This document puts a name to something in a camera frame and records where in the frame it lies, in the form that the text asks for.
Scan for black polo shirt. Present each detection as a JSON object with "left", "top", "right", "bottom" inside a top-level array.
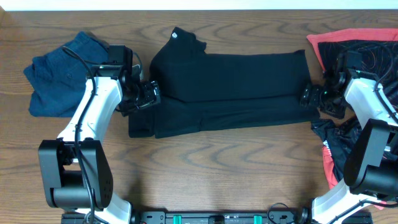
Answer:
[{"left": 128, "top": 27, "right": 320, "bottom": 138}]

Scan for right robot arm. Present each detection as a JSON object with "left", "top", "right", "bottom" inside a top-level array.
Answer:
[{"left": 295, "top": 50, "right": 397, "bottom": 223}]

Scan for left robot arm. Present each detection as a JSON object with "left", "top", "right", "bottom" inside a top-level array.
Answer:
[{"left": 38, "top": 45, "right": 160, "bottom": 223}]

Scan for red and black patterned garment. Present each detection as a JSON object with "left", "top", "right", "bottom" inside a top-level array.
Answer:
[{"left": 306, "top": 27, "right": 398, "bottom": 211}]

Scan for folded navy blue shorts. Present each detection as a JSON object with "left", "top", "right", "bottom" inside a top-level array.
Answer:
[{"left": 24, "top": 31, "right": 109, "bottom": 118}]

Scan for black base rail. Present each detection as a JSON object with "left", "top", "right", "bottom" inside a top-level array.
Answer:
[{"left": 60, "top": 207, "right": 374, "bottom": 224}]

